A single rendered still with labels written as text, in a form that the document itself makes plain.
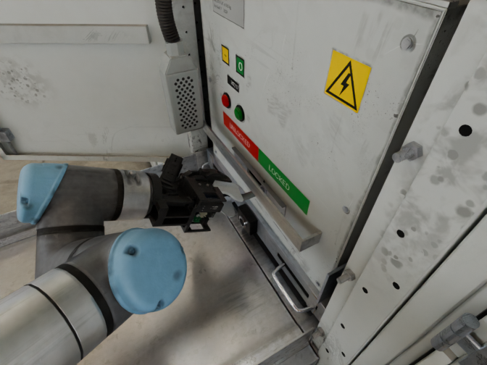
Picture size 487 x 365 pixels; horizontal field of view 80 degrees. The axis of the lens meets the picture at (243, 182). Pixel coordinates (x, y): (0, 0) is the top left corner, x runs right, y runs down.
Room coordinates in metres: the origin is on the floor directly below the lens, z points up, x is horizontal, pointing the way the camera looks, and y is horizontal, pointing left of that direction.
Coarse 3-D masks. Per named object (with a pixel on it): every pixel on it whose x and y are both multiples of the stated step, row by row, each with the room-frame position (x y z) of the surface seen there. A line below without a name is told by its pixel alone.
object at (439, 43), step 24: (408, 0) 0.27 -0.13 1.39; (432, 0) 0.25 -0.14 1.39; (456, 0) 0.24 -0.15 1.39; (456, 24) 0.25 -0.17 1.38; (432, 48) 0.24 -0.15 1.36; (432, 72) 0.25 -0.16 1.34; (408, 96) 0.24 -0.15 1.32; (408, 120) 0.24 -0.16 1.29; (384, 168) 0.24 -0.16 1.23; (360, 216) 0.24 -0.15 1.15; (336, 264) 0.24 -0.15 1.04
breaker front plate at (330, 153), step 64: (256, 0) 0.48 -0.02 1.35; (320, 0) 0.36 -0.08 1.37; (384, 0) 0.29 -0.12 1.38; (256, 64) 0.47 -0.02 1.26; (320, 64) 0.34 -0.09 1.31; (384, 64) 0.27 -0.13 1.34; (256, 128) 0.46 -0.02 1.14; (320, 128) 0.32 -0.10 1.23; (384, 128) 0.25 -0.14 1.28; (320, 192) 0.30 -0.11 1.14; (320, 256) 0.27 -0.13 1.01
